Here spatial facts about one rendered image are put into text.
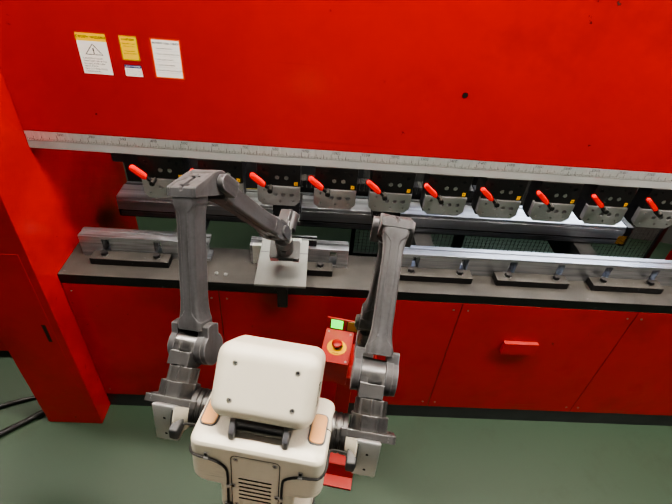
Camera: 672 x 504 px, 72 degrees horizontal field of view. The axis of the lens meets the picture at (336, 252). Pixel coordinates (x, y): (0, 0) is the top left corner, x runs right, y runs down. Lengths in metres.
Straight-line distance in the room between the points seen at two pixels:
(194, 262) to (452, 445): 1.78
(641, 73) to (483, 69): 0.48
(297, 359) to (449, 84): 0.98
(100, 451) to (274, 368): 1.70
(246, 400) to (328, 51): 0.99
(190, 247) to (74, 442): 1.69
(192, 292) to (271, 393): 0.30
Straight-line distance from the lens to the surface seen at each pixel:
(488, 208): 1.79
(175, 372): 1.12
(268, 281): 1.64
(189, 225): 1.06
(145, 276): 1.92
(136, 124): 1.67
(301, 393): 0.93
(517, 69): 1.58
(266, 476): 1.05
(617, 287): 2.22
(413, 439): 2.49
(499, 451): 2.59
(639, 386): 2.73
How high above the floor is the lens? 2.12
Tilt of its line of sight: 39 degrees down
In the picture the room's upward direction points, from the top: 6 degrees clockwise
